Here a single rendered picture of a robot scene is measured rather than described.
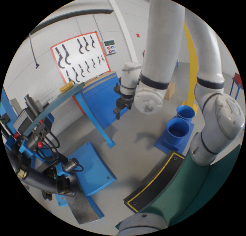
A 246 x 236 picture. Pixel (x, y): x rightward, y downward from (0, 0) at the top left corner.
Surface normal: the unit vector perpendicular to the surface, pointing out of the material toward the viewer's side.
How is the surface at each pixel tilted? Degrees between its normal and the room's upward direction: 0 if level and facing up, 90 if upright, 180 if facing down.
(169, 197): 0
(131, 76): 90
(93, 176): 0
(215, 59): 90
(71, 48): 90
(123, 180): 0
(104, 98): 90
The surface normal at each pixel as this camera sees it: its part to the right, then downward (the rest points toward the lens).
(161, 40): -0.51, 0.61
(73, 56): 0.62, 0.34
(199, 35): -0.86, 0.51
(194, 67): -0.74, 0.57
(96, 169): -0.28, -0.75
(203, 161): -0.70, 0.29
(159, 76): -0.27, 0.70
